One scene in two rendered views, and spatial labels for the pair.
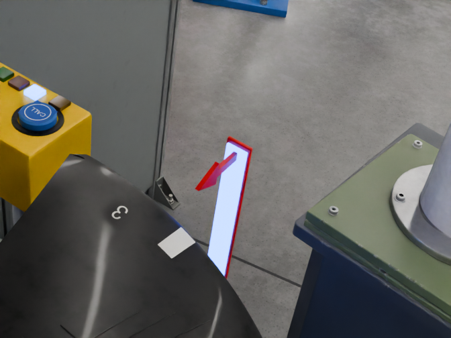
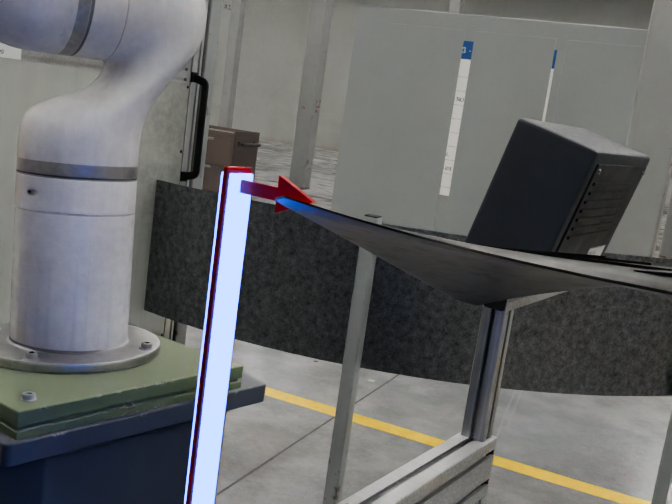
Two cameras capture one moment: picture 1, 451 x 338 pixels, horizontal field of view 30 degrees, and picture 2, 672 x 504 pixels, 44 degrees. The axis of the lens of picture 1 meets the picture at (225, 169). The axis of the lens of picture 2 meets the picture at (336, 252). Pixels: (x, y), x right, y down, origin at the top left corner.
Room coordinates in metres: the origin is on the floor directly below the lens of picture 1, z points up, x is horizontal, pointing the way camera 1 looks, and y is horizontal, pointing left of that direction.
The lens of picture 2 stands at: (0.45, 0.52, 1.24)
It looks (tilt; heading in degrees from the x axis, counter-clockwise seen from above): 10 degrees down; 275
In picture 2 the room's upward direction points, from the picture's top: 8 degrees clockwise
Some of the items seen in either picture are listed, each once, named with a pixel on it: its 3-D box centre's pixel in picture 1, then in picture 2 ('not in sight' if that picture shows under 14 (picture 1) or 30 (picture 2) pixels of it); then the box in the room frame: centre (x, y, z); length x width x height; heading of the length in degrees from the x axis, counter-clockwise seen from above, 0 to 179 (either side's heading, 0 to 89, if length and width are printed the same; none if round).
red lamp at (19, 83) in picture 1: (19, 83); not in sight; (0.74, 0.24, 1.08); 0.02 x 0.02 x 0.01; 62
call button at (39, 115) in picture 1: (37, 117); not in sight; (0.69, 0.21, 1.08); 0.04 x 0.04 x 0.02
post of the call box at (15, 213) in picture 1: (13, 200); not in sight; (0.71, 0.25, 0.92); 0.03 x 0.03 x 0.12; 62
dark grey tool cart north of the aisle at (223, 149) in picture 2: not in sight; (213, 178); (2.23, -6.68, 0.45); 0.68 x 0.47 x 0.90; 164
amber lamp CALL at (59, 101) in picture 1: (60, 103); not in sight; (0.72, 0.19, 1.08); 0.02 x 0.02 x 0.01; 62
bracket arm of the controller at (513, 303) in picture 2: not in sight; (531, 287); (0.28, -0.57, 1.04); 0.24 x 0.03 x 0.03; 62
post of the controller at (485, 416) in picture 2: not in sight; (489, 361); (0.33, -0.48, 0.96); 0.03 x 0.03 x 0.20; 62
